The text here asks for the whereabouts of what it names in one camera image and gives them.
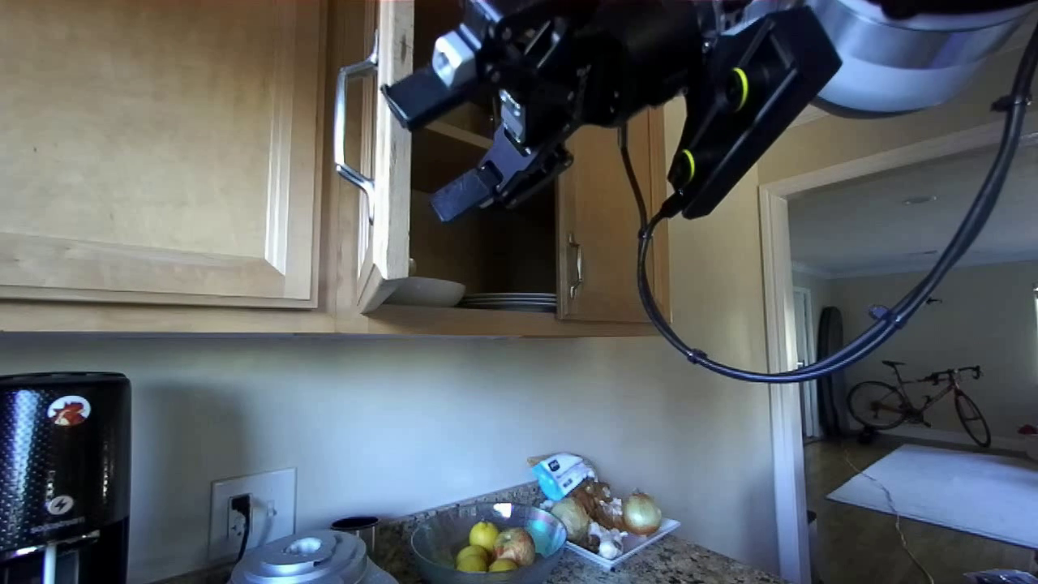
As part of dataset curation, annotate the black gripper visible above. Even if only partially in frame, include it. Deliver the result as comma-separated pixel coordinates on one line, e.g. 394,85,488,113
383,0,714,223

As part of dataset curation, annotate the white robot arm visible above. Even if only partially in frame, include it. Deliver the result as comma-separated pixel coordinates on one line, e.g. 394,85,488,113
383,0,1036,220

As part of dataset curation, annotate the adjacent wooden cupboard door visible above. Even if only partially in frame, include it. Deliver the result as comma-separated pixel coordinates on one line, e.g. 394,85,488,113
0,0,329,308

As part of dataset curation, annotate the stack of plates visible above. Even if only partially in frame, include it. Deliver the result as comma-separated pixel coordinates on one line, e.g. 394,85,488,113
464,292,559,311

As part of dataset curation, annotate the white bowl bottom shelf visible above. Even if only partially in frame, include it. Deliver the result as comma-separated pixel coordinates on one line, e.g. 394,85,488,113
391,274,464,308

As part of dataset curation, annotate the blue white food bag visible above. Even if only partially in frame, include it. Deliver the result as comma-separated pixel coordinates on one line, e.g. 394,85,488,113
532,449,596,502

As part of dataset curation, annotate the yellow lemon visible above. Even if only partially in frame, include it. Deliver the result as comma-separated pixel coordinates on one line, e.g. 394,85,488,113
466,520,501,551

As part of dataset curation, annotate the tray of onions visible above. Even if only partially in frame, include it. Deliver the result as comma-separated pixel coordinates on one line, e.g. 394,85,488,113
550,479,679,571

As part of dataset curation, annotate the glass fruit bowl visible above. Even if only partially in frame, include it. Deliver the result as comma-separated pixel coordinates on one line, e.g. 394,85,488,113
409,500,569,584

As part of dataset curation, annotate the bicycle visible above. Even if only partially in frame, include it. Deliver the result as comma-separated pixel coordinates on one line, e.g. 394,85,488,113
846,361,994,448

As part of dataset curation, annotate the black coffee machine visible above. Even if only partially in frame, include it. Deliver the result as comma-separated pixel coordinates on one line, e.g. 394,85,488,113
0,374,129,584

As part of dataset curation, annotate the white floor mat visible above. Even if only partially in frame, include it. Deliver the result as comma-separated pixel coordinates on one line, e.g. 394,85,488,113
832,443,1038,548

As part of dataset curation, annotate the metal right door handle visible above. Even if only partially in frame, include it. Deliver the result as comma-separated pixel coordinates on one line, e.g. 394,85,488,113
331,49,379,195

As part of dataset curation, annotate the metal door handle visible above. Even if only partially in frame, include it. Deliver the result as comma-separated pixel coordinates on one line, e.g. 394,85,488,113
569,240,584,292
331,49,379,195

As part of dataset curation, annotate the metal left door handle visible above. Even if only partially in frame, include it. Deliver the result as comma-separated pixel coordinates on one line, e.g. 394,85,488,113
569,240,584,292

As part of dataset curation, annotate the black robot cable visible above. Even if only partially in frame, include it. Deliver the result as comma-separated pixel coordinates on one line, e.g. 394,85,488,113
621,19,1038,389

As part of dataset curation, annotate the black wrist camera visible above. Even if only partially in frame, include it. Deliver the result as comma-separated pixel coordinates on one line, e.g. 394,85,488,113
662,7,840,218

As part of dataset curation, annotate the wooden wall cupboard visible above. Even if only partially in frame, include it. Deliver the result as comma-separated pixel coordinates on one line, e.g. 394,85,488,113
0,0,645,336

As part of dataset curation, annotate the white wall outlet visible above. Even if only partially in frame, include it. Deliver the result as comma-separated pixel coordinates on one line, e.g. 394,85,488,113
208,471,296,561

